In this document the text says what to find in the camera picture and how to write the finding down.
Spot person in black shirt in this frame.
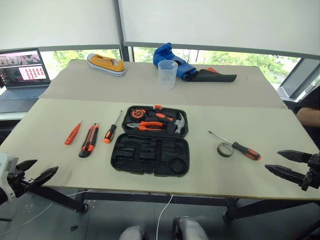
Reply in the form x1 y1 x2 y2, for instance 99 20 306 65
295 84 320 151

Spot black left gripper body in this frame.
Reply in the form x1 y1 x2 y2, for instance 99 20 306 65
7 164 35 194

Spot claw hammer orange black grip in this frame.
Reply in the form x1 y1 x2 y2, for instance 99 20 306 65
149 111 187 134

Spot large grey rounded shape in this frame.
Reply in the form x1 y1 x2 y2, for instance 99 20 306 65
172 215 210 240

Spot small orange black utility knife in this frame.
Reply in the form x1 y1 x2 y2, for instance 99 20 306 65
87 122 100 153

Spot black orange folded cloth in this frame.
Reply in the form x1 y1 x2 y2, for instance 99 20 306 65
191 66 238 84

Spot narrow white roller blind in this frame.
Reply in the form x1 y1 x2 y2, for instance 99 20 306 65
0 0 124 52

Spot blue cloth glove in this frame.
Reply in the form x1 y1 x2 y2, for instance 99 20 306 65
152 42 201 82

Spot orange black tape measure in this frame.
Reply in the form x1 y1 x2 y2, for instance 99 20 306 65
130 108 144 119

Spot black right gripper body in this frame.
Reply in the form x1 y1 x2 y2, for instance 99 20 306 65
300 152 320 192

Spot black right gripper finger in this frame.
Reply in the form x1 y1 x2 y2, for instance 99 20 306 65
276 149 314 165
264 164 307 186

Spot black electrical tape roll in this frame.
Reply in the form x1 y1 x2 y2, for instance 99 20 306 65
216 142 235 159

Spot black tool case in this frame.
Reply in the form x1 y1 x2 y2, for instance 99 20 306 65
110 104 190 178

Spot wide white roller blind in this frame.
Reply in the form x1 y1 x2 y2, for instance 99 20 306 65
117 0 320 60

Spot dark window frame post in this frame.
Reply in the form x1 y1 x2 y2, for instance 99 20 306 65
111 0 135 63

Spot open grey laptop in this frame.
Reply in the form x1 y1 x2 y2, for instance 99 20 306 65
0 47 52 114

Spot orange handled pliers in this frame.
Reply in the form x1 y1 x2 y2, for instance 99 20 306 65
125 120 165 132

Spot small grey rounded shape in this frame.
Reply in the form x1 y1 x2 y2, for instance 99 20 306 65
119 225 146 240

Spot large orange black utility knife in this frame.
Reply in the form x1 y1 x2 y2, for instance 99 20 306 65
78 124 94 159

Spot yellow canvas sneaker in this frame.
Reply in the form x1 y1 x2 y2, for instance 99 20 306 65
86 52 127 77

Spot thin white floor cable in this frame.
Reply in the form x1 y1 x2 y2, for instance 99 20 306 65
0 189 93 237

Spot black metal table frame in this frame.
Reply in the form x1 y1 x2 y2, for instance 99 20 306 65
24 184 320 224

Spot orange voltage tester pen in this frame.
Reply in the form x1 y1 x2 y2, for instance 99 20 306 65
64 120 84 147

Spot clear plastic measuring cup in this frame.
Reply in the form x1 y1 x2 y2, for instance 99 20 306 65
157 59 179 91

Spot orange black screwdriver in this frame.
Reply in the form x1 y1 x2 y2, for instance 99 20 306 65
103 109 124 144
207 130 262 162

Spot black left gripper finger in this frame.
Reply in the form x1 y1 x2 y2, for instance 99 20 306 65
16 159 38 174
28 166 59 187

